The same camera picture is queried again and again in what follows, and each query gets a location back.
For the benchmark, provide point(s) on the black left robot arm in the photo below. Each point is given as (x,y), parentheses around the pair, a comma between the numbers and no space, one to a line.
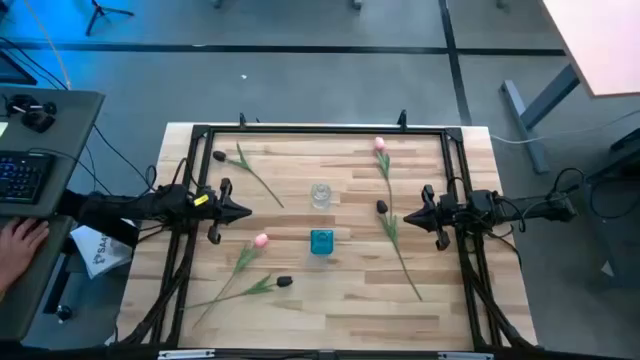
(130,207)

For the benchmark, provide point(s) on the black backlit keyboard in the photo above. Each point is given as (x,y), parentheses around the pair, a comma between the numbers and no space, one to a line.
(22,175)

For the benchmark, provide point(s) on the pink artificial tulip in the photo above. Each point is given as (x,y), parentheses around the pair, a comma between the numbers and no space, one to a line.
(261,240)
(379,143)

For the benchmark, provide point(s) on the grey table leg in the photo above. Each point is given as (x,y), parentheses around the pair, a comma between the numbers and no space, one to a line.
(522,120)

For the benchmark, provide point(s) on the black controller device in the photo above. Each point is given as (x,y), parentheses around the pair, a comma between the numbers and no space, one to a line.
(35,120)

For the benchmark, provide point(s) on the blue cut-glass vase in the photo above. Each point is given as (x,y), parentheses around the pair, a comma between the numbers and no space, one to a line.
(321,242)

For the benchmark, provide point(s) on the black aluminium table frame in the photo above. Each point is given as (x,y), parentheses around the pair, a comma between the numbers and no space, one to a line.
(325,130)

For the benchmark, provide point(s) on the person's hand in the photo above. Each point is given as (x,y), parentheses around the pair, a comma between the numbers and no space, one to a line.
(20,245)

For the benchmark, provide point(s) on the pale office table top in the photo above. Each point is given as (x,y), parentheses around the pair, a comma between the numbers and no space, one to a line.
(600,40)

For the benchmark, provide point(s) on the black tripod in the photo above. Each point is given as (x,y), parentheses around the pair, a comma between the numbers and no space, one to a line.
(97,10)

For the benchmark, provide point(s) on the grey side desk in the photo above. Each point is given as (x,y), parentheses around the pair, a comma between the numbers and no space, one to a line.
(65,130)

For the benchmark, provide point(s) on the white printed paper bag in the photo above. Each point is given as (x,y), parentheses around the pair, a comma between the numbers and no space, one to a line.
(100,250)

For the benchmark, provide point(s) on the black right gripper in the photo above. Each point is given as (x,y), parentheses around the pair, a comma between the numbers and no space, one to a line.
(434,215)

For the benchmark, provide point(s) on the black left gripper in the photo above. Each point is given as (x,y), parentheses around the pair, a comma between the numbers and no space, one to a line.
(223,210)

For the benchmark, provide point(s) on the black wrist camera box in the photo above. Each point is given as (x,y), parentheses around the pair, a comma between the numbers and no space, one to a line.
(481,201)

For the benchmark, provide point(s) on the black round knob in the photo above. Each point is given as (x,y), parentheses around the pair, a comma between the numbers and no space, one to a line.
(64,313)

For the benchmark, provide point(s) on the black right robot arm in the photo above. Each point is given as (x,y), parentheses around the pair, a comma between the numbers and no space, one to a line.
(535,207)

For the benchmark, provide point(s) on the black artificial tulip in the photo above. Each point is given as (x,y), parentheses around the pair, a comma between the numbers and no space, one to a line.
(219,155)
(284,281)
(382,206)

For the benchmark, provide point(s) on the clear glass vase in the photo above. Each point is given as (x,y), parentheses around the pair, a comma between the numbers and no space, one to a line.
(320,195)

